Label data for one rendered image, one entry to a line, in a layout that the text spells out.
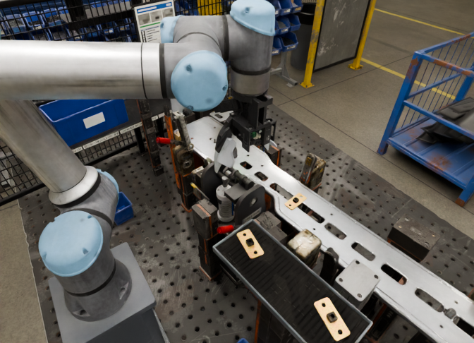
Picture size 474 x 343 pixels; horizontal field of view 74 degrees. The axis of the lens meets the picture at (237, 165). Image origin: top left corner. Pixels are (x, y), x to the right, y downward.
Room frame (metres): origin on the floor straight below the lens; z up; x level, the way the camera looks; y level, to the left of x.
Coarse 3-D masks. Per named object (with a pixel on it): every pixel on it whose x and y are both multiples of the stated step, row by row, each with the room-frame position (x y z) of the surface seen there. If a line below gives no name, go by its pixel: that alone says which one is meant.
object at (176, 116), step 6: (174, 114) 1.00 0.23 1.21; (180, 114) 1.00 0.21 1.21; (186, 114) 1.01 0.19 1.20; (174, 120) 0.99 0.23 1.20; (180, 120) 0.99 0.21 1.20; (180, 126) 0.99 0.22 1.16; (180, 132) 1.01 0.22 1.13; (186, 132) 1.00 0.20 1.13; (186, 138) 1.00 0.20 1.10; (186, 144) 1.00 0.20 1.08
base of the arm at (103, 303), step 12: (120, 264) 0.42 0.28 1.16; (120, 276) 0.38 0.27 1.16; (108, 288) 0.35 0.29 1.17; (120, 288) 0.37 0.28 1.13; (72, 300) 0.32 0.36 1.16; (84, 300) 0.32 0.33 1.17; (96, 300) 0.32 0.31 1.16; (108, 300) 0.33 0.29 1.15; (120, 300) 0.34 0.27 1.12; (72, 312) 0.31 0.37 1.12; (84, 312) 0.32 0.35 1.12; (96, 312) 0.31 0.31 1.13; (108, 312) 0.32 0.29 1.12
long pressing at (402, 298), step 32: (192, 128) 1.21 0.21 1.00; (256, 160) 0.99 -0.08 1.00; (288, 192) 0.81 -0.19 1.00; (288, 224) 0.66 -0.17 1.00; (320, 224) 0.66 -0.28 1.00; (352, 224) 0.66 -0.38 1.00; (352, 256) 0.54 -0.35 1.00; (384, 256) 0.54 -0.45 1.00; (384, 288) 0.44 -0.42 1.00; (416, 288) 0.44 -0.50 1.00; (448, 288) 0.44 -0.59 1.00; (416, 320) 0.35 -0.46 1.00; (448, 320) 0.35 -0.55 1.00
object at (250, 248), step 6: (240, 234) 0.50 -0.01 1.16; (246, 234) 0.50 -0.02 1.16; (252, 234) 0.50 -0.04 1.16; (240, 240) 0.48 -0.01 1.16; (246, 240) 0.47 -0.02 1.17; (252, 240) 0.47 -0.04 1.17; (246, 246) 0.46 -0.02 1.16; (252, 246) 0.46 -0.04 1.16; (258, 246) 0.46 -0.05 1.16; (252, 252) 0.45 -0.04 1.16; (258, 252) 0.45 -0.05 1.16; (252, 258) 0.43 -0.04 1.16
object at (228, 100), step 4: (232, 96) 0.63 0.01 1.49; (224, 100) 0.59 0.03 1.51; (228, 100) 0.58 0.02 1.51; (232, 100) 0.57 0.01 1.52; (236, 100) 0.56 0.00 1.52; (220, 104) 0.61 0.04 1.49; (224, 104) 0.59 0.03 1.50; (228, 104) 0.58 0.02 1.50; (232, 104) 0.57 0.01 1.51; (236, 104) 0.56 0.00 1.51; (240, 104) 0.57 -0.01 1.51; (216, 108) 0.62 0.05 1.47; (220, 108) 0.61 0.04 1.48; (224, 108) 0.59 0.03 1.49; (228, 108) 0.58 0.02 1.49; (232, 108) 0.57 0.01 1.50; (236, 108) 0.56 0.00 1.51; (240, 108) 0.56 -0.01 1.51; (216, 112) 0.63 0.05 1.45; (220, 112) 0.63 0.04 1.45
